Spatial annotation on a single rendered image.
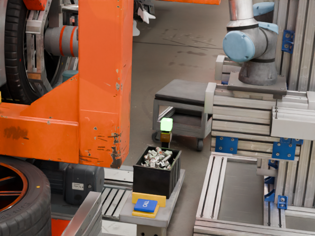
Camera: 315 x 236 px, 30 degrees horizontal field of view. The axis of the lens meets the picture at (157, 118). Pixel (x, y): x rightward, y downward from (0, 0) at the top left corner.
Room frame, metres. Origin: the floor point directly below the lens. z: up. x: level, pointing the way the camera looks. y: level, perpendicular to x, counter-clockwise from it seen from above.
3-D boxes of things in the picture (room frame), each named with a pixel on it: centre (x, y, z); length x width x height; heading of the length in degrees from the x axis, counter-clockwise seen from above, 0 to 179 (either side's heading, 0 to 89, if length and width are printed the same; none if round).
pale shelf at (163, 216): (1.97, 0.00, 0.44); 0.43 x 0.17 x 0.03; 170
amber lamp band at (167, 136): (2.17, -0.04, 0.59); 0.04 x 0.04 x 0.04; 80
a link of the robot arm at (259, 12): (2.72, -0.47, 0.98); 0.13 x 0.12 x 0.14; 95
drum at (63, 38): (2.63, 0.41, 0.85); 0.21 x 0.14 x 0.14; 80
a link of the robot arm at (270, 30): (2.23, -0.38, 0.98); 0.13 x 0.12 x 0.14; 144
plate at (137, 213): (1.80, 0.03, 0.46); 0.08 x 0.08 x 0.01; 80
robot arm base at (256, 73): (2.23, -0.39, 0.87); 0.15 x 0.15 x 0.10
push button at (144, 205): (1.80, 0.03, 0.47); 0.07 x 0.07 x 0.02; 80
